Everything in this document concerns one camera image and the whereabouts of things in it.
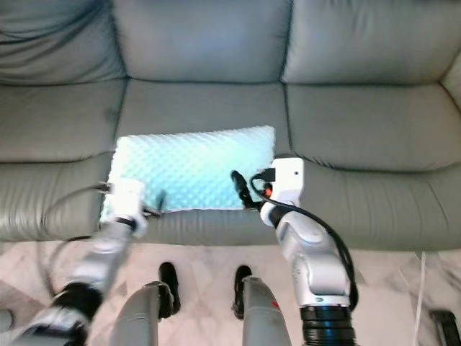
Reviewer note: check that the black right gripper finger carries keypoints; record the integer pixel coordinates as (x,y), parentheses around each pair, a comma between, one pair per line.
(243,187)

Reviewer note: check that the teal dotted pillow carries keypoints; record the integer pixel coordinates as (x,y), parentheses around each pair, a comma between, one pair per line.
(187,166)

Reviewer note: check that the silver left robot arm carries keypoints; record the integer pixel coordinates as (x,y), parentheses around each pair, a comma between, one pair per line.
(97,263)

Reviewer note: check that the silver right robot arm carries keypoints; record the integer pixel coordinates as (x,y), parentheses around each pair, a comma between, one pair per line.
(313,263)

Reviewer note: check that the grey-green leather sofa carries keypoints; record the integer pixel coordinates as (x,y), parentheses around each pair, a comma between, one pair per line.
(209,43)

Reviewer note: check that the grey robot left leg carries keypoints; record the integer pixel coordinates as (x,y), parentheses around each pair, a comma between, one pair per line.
(144,317)

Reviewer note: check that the grey robot leg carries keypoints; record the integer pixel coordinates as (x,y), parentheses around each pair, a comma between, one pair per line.
(266,317)
(144,317)

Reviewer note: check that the grey robot right leg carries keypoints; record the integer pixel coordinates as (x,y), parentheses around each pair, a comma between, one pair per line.
(266,317)

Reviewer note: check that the grey round object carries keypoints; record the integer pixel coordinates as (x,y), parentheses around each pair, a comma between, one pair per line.
(6,321)

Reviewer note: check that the black floor device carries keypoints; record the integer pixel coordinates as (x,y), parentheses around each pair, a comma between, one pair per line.
(446,324)

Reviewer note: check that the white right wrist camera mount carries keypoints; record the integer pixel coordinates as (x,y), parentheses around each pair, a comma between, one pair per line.
(288,179)

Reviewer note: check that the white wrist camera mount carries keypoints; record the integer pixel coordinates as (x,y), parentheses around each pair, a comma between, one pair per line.
(288,179)
(130,196)

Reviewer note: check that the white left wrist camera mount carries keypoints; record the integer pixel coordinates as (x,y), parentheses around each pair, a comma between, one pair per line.
(130,196)

